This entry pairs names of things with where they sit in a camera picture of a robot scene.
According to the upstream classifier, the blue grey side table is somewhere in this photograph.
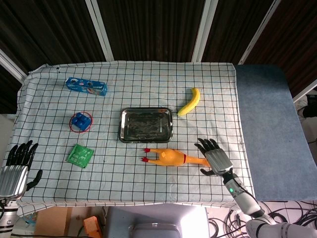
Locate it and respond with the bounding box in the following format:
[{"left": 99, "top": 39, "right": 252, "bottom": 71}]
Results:
[{"left": 234, "top": 64, "right": 317, "bottom": 201}]

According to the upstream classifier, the yellow rubber chicken toy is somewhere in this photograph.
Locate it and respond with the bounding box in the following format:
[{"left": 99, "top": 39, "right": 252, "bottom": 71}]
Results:
[{"left": 141, "top": 148, "right": 211, "bottom": 168}]

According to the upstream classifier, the dark metal tray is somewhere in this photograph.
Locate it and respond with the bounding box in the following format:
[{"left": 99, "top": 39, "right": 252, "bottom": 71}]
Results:
[{"left": 118, "top": 107, "right": 174, "bottom": 144}]

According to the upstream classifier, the blue toy block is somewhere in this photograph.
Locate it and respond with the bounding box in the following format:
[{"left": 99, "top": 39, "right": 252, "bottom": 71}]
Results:
[{"left": 71, "top": 112, "right": 91, "bottom": 131}]

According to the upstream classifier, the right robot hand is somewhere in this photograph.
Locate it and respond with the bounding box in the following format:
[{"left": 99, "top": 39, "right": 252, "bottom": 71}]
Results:
[{"left": 194, "top": 138, "right": 234, "bottom": 178}]

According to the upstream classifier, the green packet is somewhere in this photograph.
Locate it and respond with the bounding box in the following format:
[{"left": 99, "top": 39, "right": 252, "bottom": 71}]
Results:
[{"left": 66, "top": 144, "right": 94, "bottom": 169}]

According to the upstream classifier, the checkered white tablecloth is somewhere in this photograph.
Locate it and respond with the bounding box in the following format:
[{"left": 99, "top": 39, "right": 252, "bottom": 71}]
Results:
[{"left": 0, "top": 60, "right": 256, "bottom": 218}]

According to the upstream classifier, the blue snack box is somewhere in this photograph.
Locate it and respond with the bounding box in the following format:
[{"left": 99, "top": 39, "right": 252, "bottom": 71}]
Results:
[{"left": 65, "top": 77, "right": 108, "bottom": 98}]

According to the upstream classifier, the yellow banana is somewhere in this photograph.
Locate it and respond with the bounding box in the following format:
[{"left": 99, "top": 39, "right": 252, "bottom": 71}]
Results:
[{"left": 177, "top": 87, "right": 201, "bottom": 117}]

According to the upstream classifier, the orange box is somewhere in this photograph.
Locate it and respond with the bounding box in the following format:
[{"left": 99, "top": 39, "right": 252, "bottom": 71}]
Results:
[{"left": 83, "top": 216, "right": 102, "bottom": 238}]

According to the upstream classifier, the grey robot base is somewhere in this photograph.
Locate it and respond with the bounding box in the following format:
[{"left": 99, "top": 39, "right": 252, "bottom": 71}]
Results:
[{"left": 103, "top": 205, "right": 211, "bottom": 238}]

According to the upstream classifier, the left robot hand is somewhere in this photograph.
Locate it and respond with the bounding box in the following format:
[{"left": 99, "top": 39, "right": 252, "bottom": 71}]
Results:
[{"left": 0, "top": 140, "right": 43, "bottom": 201}]

